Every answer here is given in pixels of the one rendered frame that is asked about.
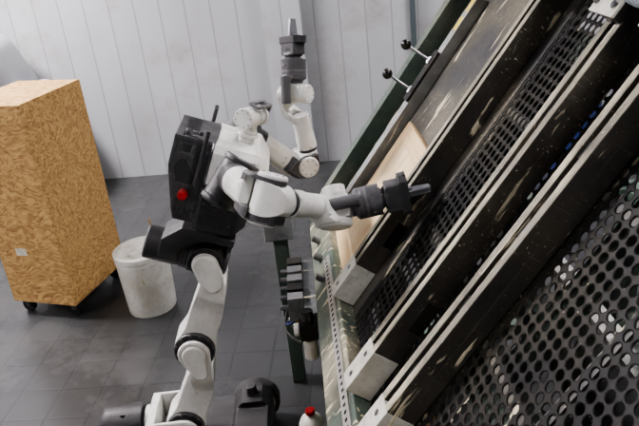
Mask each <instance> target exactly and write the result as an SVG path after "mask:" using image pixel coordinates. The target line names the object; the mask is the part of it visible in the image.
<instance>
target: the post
mask: <svg viewBox="0 0 639 426"><path fill-rule="evenodd" d="M273 244H274V251H275V258H276V265H277V270H278V277H279V284H280V290H281V287H282V286H287V282H281V278H287V274H281V270H282V269H287V259H288V258H290V251H289V244H288V240H285V241H276V242H273ZM286 327H287V330H288V332H289V333H290V334H291V335H292V336H293V337H294V338H295V339H297V340H300V336H299V337H295V335H294V329H293V328H292V327H291V325H288V326H286ZM286 335H287V341H288V348H289V355H290V361H291V367H292V374H293V380H294V382H302V381H306V370H305V362H304V355H303V349H302V343H299V342H296V341H294V340H293V339H291V338H290V337H289V336H288V334H287V333H286Z"/></svg>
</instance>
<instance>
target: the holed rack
mask: <svg viewBox="0 0 639 426"><path fill-rule="evenodd" d="M323 263H324V271H325V279H326V287H327V296H328V303H329V311H330V320H331V327H332V336H333V343H334V352H335V360H336V367H337V376H338V384H339V399H340V407H341V415H342V423H343V426H353V422H352V415H351V408H350V401H349V395H348V391H346V389H345V381H344V372H345V367H344V359H343V353H342V346H341V339H340V331H339V319H338V312H337V305H336V298H335V297H334V296H333V289H332V284H333V277H332V270H331V263H330V257H329V255H327V257H326V258H325V260H324V261H323Z"/></svg>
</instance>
